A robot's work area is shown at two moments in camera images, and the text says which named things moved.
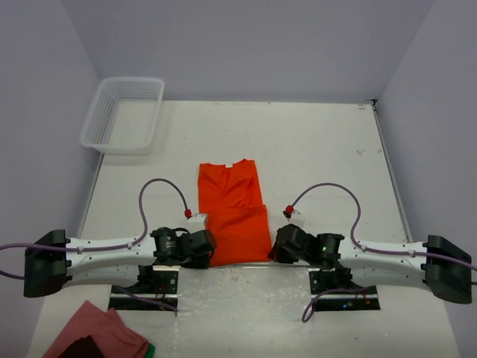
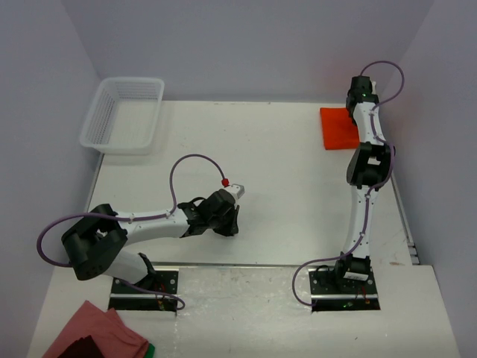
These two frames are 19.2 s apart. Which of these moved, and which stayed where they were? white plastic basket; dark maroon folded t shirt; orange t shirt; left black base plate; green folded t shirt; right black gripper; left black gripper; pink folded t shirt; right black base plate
Moved: right black gripper; orange t shirt; left black gripper
Stayed: pink folded t shirt; left black base plate; green folded t shirt; dark maroon folded t shirt; right black base plate; white plastic basket
